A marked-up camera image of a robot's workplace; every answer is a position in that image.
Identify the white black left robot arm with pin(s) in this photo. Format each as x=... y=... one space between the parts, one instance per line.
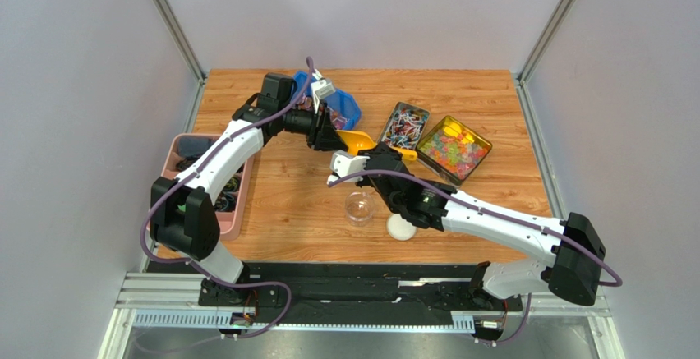
x=182 y=216

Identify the pink compartment tray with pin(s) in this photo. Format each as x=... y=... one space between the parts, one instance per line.
x=231 y=202

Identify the white jar lid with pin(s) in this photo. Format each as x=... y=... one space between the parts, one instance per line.
x=400 y=229

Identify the blue plastic candy bin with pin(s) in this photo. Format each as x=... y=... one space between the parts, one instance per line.
x=344 y=110

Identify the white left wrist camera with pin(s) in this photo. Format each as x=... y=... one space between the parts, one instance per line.
x=322 y=88

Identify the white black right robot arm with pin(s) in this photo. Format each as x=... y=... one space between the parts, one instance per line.
x=564 y=256

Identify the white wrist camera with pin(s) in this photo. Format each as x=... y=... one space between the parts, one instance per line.
x=343 y=164
x=322 y=88

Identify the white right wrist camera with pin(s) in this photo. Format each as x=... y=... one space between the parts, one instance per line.
x=343 y=164

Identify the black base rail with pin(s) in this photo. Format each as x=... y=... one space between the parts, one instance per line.
x=359 y=294

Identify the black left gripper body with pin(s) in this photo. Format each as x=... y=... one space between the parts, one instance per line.
x=315 y=138

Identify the yellow plastic scoop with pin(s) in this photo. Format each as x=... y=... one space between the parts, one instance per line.
x=359 y=140

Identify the clear glass jar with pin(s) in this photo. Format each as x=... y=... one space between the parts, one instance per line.
x=359 y=208

